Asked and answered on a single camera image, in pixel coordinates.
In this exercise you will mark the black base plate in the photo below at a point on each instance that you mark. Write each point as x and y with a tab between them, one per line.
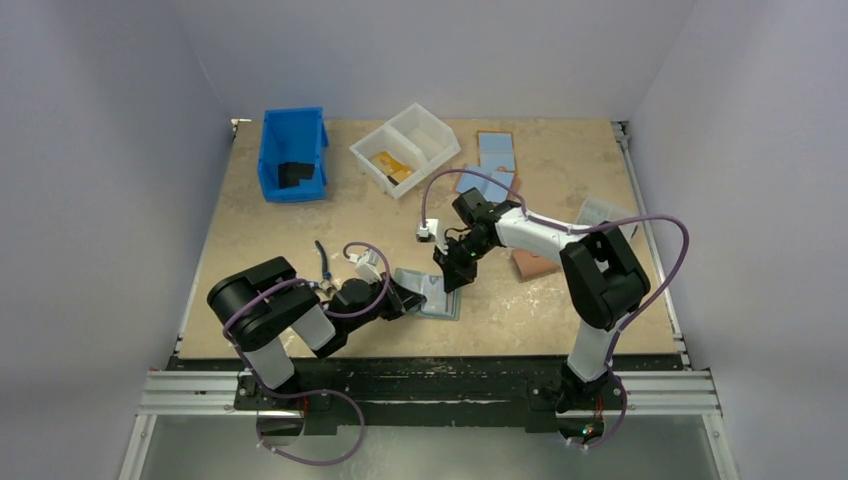
487	392

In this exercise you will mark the blue handled pliers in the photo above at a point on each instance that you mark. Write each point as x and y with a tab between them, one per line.
325	284

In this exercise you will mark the open blue brown wallet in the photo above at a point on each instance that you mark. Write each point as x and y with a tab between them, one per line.
496	159

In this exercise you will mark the white divided tray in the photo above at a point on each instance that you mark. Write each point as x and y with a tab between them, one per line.
414	138

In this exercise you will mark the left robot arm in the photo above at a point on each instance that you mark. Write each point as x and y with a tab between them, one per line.
255	306

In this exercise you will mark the aluminium rail frame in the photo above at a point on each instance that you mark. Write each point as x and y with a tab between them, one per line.
658	386

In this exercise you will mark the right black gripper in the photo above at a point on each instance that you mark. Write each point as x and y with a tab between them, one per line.
457	263

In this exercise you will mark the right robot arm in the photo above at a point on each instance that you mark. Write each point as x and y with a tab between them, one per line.
604	279

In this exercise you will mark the blue plastic bin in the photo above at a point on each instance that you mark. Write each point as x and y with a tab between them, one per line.
298	135

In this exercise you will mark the black block in bin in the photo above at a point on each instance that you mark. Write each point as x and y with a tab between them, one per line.
294	174

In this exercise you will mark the clear plastic organizer box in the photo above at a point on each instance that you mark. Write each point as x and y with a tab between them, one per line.
594	211

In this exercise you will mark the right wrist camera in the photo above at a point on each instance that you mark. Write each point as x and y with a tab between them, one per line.
429	231

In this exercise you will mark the pink leather pouch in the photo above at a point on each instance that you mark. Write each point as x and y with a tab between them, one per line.
530	266

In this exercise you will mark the green card holder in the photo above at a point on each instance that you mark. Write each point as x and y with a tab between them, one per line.
437	304

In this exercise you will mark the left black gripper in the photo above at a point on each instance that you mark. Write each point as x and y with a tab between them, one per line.
400	300

